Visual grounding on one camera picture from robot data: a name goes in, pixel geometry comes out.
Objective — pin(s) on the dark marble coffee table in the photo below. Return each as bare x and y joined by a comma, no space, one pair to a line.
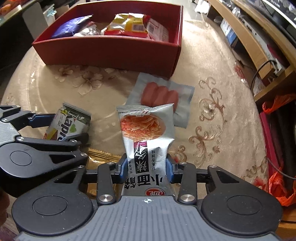
19,29

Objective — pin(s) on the wooden TV cabinet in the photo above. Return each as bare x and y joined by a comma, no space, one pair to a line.
284,83

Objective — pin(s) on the white spicy noodle snack packet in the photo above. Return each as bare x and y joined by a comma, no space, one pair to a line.
147,135

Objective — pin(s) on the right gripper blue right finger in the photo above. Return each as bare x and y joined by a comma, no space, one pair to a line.
171,169

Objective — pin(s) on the orange plastic bag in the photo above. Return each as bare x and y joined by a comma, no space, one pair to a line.
276,186

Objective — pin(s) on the red white snack packet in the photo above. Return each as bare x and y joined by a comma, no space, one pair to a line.
157,31

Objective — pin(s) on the red yellow Trolli candy bag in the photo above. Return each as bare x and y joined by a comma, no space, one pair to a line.
128,24

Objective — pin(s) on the white blue box on shelf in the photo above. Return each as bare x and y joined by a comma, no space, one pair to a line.
228,32

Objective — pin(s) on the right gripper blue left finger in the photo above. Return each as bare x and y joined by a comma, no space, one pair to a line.
121,170

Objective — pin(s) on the red cardboard box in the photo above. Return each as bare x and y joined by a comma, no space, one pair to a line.
118,52

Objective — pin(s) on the white grey printed snack packet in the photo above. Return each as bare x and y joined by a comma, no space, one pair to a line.
91,29

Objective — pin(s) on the sausage snack packet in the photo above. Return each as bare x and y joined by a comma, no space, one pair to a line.
154,91

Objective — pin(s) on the left hand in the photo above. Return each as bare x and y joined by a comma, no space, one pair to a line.
4,204

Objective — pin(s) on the green white wafer packet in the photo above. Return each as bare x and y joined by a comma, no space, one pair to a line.
69,121

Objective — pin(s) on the blue foil snack bag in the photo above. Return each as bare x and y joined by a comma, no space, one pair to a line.
71,27

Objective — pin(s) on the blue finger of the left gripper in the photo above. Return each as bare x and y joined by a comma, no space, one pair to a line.
40,120

